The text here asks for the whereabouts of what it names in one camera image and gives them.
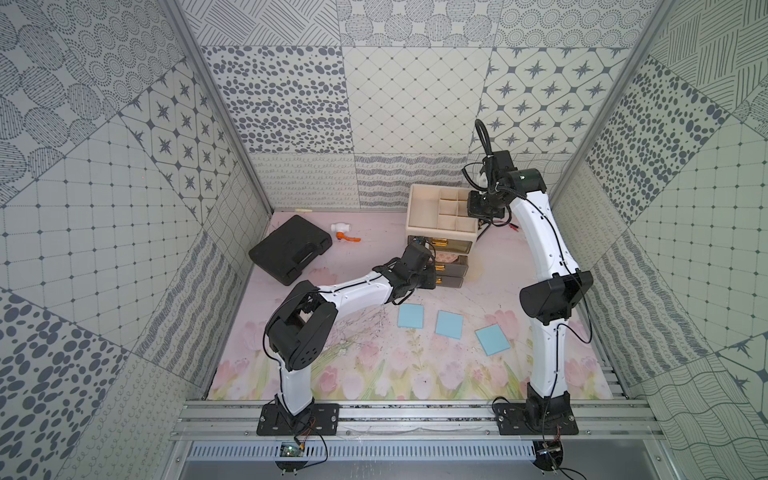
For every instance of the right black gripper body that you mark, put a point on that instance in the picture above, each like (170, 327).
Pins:
(485, 206)

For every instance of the beige drawer organizer cabinet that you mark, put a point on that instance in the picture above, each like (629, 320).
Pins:
(440, 212)

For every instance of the pink sticky note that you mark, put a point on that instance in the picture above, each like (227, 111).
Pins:
(447, 258)

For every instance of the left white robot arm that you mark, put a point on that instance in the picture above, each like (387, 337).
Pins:
(299, 328)

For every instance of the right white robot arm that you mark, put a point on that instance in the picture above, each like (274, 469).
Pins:
(560, 283)

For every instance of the blue sticky note left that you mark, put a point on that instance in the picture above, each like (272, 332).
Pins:
(410, 316)

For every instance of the blue sticky note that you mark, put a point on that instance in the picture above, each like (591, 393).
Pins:
(492, 340)
(410, 316)
(449, 325)

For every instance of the blue sticky note middle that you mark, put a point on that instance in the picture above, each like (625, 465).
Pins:
(449, 325)

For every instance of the blue sticky note right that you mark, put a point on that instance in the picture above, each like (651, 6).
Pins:
(492, 340)

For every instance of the black flat case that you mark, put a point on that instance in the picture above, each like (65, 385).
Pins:
(290, 248)

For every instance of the small green circuit board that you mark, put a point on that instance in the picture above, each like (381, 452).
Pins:
(290, 450)

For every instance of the black battery holder with wires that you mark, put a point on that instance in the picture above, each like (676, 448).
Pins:
(486, 226)

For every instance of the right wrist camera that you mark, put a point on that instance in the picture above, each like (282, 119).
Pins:
(498, 168)

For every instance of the white valve orange handle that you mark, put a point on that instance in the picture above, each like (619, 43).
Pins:
(341, 231)

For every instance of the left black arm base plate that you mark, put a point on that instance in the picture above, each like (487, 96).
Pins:
(276, 420)

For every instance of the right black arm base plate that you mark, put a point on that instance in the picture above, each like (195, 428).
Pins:
(510, 423)

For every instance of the aluminium mounting rail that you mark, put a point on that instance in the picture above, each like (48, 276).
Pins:
(615, 419)

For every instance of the white slotted cable duct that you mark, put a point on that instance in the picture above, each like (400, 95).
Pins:
(368, 450)

